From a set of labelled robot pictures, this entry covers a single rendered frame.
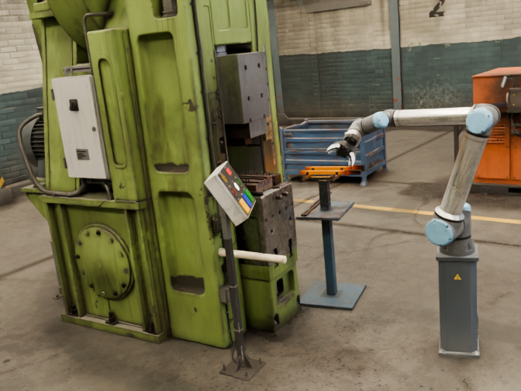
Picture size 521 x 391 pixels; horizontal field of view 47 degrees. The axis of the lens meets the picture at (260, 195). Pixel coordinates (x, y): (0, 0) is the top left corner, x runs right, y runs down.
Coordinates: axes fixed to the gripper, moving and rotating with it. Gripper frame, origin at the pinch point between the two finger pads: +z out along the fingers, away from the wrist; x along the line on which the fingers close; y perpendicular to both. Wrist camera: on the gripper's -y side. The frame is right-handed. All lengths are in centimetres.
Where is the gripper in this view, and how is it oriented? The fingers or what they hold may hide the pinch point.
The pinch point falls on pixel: (339, 157)
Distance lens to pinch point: 312.0
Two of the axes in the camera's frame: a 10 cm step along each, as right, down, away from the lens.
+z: -4.4, 5.8, -6.9
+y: -3.1, 6.2, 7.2
